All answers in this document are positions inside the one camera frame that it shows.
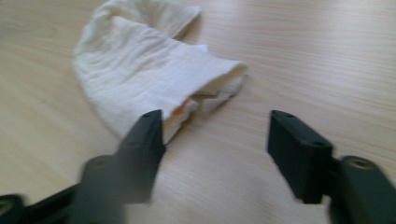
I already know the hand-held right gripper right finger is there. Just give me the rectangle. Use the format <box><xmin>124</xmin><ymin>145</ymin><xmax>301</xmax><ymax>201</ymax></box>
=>
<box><xmin>266</xmin><ymin>109</ymin><xmax>334</xmax><ymax>205</ymax></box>

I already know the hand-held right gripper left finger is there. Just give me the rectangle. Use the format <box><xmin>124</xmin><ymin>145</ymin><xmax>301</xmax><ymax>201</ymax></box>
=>
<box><xmin>115</xmin><ymin>109</ymin><xmax>167</xmax><ymax>205</ymax></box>

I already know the white flower-print towel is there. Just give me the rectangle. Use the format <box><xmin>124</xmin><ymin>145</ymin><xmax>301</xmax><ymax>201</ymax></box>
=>
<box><xmin>72</xmin><ymin>0</ymin><xmax>248</xmax><ymax>146</ymax></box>

